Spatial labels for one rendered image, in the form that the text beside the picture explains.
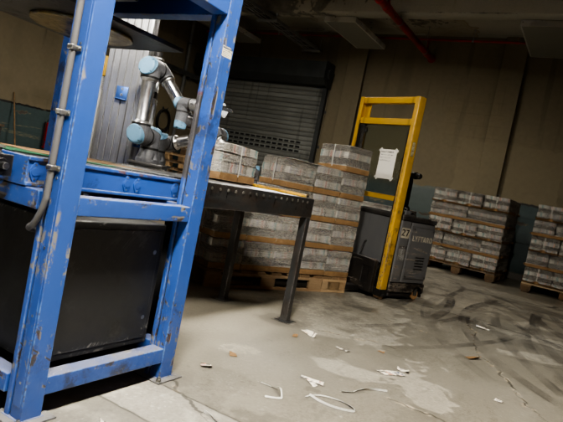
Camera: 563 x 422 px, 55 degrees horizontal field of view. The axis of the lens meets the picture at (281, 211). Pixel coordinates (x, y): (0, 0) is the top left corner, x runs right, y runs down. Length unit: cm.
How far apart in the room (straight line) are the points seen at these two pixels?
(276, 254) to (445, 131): 689
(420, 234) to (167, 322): 348
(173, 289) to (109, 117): 185
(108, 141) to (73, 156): 208
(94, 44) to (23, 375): 100
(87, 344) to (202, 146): 84
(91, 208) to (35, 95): 902
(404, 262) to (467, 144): 566
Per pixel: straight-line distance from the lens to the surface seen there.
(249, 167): 347
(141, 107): 347
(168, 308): 221
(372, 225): 528
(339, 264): 482
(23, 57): 1062
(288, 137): 1190
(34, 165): 183
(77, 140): 171
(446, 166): 1062
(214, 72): 216
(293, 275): 344
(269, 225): 423
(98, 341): 210
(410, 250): 521
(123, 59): 383
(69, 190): 172
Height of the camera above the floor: 87
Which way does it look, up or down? 3 degrees down
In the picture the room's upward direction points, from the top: 11 degrees clockwise
